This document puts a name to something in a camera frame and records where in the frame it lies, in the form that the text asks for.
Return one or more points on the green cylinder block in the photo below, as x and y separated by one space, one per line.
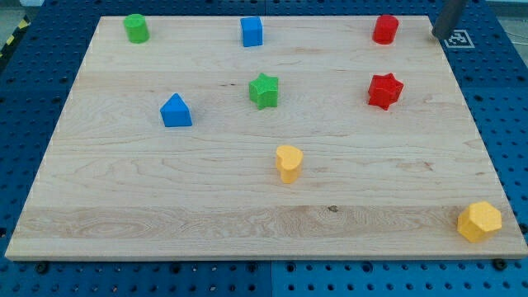
136 28

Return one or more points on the black bolt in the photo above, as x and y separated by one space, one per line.
499 264
42 268

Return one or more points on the red star block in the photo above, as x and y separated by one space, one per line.
384 90

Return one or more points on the black bolt front left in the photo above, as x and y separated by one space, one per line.
42 268

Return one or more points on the yellow heart block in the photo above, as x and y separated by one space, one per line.
289 160

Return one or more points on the blue cube block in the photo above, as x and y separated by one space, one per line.
252 31

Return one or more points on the yellow hexagon block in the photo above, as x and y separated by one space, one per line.
479 222

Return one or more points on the red cylinder block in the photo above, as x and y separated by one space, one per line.
385 30

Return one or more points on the green star block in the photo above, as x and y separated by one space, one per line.
264 91

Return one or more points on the grey cylindrical robot pusher arm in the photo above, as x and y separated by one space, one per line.
448 18

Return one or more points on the black bolt front right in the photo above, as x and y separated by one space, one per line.
499 264

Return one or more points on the blue triangular prism block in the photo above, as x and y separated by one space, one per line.
175 112

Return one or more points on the white fiducial marker tag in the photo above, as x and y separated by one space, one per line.
459 39

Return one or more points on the light wooden board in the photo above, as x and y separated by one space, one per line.
115 184

